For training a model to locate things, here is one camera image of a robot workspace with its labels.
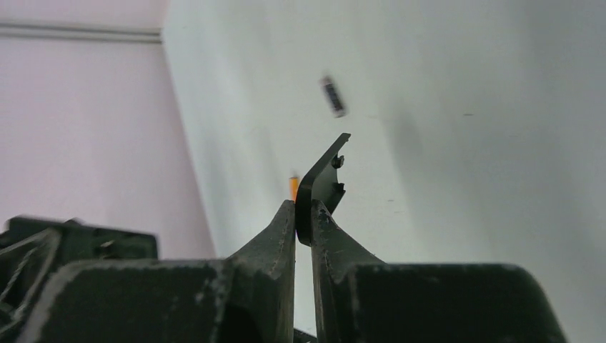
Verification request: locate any black battery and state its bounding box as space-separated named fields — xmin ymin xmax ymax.
xmin=321 ymin=75 xmax=347 ymax=118

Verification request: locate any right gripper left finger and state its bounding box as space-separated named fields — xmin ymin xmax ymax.
xmin=16 ymin=201 xmax=296 ymax=342

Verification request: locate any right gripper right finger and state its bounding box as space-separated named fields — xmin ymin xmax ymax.
xmin=310 ymin=201 xmax=566 ymax=342

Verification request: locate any black battery cover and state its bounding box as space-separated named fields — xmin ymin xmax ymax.
xmin=295 ymin=133 xmax=351 ymax=247

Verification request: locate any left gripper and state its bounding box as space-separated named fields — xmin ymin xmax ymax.
xmin=1 ymin=216 xmax=158 ymax=342

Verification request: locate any orange battery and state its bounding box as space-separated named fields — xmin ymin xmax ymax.
xmin=289 ymin=174 xmax=299 ymax=202

